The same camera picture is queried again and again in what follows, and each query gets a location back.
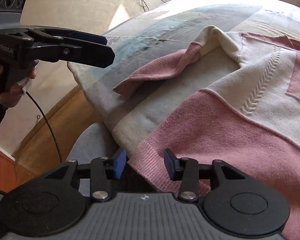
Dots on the pink and white knit sweater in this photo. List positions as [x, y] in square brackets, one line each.
[227, 117]

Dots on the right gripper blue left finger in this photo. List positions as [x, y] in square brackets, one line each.
[104, 172]

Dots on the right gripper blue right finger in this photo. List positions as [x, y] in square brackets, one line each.
[185, 170]

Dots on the person left hand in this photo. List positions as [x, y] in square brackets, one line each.
[11, 96]

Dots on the wooden bed frame side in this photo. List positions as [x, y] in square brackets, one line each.
[49, 142]

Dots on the pastel patchwork bed sheet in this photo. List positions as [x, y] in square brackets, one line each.
[163, 31]

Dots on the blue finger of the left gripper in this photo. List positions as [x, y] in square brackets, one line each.
[95, 55]
[71, 33]

